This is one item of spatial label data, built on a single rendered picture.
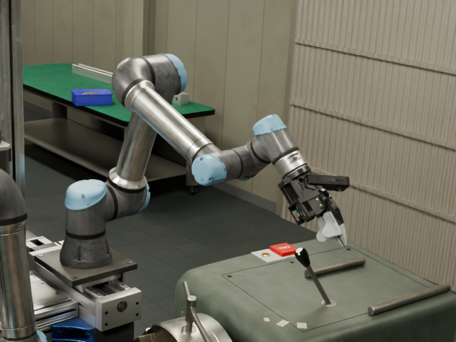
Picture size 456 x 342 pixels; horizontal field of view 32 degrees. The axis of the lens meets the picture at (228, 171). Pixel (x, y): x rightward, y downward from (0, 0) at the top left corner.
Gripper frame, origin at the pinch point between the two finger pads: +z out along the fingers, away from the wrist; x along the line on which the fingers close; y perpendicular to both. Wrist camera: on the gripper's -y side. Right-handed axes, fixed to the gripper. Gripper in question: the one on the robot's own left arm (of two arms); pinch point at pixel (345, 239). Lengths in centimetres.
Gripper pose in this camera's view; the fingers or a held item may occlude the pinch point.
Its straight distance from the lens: 196.5
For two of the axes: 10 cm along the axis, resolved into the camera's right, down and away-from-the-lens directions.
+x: 2.8, -3.5, -8.9
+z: 5.0, 8.5, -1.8
